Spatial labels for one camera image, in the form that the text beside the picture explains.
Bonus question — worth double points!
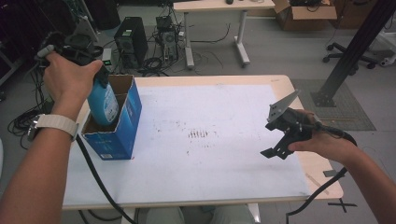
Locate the open-frame computer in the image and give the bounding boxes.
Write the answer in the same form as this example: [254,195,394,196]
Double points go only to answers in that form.
[154,15,182,63]

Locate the white power supply unit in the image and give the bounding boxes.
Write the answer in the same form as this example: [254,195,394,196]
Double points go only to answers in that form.
[101,48,114,67]

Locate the wooden table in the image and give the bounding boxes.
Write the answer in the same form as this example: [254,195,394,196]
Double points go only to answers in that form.
[62,74,345,224]

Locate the wristwatch with white band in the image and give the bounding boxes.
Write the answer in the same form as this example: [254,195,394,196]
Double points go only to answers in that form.
[27,113,79,143]

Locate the brown cardboard box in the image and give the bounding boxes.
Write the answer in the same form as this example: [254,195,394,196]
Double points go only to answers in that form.
[273,0,338,32]

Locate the person's right hand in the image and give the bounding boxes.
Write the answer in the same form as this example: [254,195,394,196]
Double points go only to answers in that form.
[288,108,359,164]

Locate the black cable loops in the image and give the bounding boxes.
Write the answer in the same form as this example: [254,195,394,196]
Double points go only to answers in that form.
[136,56,171,77]

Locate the dark curtain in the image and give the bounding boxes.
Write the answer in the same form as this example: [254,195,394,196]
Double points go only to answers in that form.
[0,0,88,94]

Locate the person's left hand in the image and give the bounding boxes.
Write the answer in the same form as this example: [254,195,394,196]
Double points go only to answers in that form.
[42,50,104,122]

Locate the black office chair base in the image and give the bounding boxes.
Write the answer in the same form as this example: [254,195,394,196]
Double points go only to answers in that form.
[322,42,378,70]

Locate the white desk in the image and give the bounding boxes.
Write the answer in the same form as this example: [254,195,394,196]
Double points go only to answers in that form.
[173,0,276,69]

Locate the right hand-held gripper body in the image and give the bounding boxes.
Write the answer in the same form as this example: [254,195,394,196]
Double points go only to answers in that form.
[264,89,321,147]

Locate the blue cardboard box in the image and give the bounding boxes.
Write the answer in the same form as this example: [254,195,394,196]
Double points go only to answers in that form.
[81,74,143,161]

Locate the grey floor mat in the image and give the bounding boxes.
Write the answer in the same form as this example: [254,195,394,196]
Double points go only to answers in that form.
[290,78,377,132]

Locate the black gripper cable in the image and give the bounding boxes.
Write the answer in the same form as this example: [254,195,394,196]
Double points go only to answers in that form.
[75,134,138,224]
[285,122,359,224]

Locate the blue bottle with white cap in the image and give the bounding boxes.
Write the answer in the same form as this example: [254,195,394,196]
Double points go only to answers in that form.
[87,74,120,127]

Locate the white table mat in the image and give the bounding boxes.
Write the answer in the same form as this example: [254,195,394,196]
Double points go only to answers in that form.
[63,84,312,206]

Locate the coiled black cable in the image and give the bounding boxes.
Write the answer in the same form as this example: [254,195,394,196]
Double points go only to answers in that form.
[92,45,105,59]

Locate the black metal post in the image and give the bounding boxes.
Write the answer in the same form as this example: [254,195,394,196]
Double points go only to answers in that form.
[310,0,396,108]

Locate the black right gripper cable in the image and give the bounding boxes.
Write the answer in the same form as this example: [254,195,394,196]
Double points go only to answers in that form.
[285,122,359,224]

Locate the white device on floor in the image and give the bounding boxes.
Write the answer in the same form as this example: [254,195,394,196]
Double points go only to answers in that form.
[378,55,396,68]

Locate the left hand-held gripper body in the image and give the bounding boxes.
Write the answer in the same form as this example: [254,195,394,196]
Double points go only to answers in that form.
[36,17,106,68]

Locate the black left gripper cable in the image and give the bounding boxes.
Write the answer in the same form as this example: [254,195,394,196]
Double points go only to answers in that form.
[75,134,138,224]

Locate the tangle of black floor cables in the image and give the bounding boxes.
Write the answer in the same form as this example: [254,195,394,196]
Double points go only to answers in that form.
[7,62,54,150]

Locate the black computer tower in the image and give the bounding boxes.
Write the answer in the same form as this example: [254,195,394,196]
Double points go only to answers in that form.
[113,16,149,69]

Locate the black cable under desk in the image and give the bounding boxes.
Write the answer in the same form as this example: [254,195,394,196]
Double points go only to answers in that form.
[190,22,232,45]

